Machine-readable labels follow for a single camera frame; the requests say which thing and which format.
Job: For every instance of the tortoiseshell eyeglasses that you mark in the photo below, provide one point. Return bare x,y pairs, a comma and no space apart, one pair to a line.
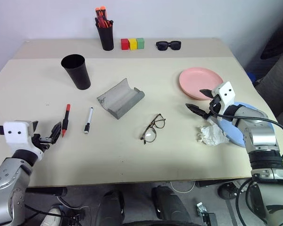
159,120

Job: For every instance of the grey upholstered chair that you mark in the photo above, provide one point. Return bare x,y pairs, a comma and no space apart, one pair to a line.
276,82

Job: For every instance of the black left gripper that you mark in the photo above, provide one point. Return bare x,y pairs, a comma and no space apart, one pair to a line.
43,141

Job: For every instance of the pink plate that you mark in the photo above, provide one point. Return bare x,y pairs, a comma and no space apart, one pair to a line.
198,80

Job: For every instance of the black sunglasses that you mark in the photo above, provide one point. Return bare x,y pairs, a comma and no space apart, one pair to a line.
168,45

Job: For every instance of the red wooden block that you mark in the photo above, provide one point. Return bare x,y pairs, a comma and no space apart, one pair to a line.
124,44

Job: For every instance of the small blue object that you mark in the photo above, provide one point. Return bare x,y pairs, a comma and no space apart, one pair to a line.
251,76

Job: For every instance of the metal caster bracket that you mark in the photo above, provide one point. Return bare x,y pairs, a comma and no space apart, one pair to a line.
201,209

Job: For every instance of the small black box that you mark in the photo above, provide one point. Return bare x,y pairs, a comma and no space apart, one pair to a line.
210,220

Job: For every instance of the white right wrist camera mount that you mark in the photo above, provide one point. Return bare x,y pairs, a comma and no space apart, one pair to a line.
226,90

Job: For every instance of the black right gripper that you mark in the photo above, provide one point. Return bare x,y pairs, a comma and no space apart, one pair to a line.
215,104

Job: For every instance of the black rounded foot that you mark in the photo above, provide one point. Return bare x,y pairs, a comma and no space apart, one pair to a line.
228,190

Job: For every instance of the red black marker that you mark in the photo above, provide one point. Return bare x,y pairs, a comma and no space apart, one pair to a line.
107,23

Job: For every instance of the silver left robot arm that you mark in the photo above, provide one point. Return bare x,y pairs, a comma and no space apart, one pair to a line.
7,179

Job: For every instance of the orange capped black marker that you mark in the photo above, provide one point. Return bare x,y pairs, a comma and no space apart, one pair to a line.
104,13
97,13

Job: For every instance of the yellow wooden block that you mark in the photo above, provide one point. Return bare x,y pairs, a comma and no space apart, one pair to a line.
132,44

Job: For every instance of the grey open glasses case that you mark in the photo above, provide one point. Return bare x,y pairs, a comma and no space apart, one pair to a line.
121,100

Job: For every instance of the light blue plate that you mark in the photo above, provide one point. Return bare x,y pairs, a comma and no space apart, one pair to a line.
234,134

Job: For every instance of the crumpled white paper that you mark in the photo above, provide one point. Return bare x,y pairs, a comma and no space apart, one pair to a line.
212,136

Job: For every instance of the green wooden block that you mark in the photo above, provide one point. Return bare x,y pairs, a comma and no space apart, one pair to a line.
140,43

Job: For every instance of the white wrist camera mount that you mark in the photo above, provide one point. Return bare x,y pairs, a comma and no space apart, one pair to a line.
16,139
226,90

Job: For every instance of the dark rounded shape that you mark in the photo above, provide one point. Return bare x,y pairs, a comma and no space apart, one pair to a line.
169,207
110,209

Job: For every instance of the white marker with black cap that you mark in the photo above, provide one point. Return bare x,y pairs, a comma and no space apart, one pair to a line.
88,120

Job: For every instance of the empty black cup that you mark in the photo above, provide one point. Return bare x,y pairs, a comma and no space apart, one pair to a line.
77,73

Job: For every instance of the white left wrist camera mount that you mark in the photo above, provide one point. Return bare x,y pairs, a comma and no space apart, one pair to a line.
16,139

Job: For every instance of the red and black marker pen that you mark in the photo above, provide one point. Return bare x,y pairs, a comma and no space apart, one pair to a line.
66,120

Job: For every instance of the black cloth on chair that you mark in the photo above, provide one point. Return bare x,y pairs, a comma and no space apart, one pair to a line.
277,47

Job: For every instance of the white shoe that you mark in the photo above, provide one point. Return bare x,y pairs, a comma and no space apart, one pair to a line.
52,216

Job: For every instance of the black pen holder cup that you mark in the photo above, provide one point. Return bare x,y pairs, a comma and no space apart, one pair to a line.
106,37

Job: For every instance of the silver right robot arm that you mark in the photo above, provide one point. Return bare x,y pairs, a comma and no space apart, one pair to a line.
261,141

